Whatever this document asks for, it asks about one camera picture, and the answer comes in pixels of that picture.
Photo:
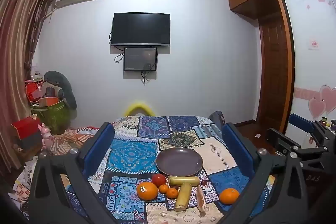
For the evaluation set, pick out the white sliding door with hearts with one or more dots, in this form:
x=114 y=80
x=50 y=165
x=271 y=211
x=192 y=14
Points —
x=307 y=69

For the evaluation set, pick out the red tomato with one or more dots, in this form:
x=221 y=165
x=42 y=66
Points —
x=158 y=179

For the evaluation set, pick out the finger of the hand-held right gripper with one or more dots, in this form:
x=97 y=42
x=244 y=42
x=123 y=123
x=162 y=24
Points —
x=278 y=138
x=302 y=121

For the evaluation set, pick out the orange striped cloth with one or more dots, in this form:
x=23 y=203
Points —
x=68 y=140

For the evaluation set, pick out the dark red grape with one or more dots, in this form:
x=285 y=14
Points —
x=204 y=182

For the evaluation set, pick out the plain orange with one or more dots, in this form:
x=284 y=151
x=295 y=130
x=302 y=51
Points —
x=229 y=196

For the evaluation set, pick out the pink rabbit toy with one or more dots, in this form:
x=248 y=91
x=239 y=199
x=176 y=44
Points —
x=46 y=134

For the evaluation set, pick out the grey plush toy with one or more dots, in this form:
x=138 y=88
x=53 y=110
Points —
x=65 y=87

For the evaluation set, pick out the red gift bag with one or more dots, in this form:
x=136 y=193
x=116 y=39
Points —
x=32 y=88

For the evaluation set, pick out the red box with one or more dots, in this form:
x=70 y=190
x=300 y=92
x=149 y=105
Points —
x=26 y=127

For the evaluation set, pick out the peeled pomelo segment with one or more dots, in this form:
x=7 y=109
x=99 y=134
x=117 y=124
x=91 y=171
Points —
x=201 y=200

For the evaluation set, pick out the dark purple plate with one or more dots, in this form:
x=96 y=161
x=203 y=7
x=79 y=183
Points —
x=178 y=161

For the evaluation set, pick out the black wall television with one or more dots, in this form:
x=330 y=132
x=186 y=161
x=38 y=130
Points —
x=140 y=28

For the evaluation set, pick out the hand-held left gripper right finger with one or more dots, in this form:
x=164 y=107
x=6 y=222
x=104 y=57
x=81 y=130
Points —
x=237 y=150

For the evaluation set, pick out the brown wooden door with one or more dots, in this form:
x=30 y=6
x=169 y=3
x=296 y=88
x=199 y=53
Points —
x=273 y=69

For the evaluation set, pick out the yellow chair back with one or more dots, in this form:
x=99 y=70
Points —
x=139 y=106

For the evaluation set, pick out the large orange with sticker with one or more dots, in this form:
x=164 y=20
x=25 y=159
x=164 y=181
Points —
x=147 y=191

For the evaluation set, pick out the green storage box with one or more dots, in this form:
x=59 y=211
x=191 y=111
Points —
x=55 y=115

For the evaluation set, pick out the small mandarin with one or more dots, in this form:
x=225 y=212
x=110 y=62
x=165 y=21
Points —
x=172 y=193
x=163 y=188

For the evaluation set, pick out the patchwork patterned tablecloth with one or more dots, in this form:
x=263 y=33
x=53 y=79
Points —
x=136 y=150

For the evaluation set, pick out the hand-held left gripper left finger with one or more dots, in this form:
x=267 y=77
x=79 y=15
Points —
x=98 y=150

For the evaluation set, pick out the striped brown curtain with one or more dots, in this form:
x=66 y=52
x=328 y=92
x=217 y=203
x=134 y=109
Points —
x=15 y=43

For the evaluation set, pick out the orange box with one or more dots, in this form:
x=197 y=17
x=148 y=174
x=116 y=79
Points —
x=48 y=101

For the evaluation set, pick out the small black wall monitor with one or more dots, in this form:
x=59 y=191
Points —
x=140 y=58

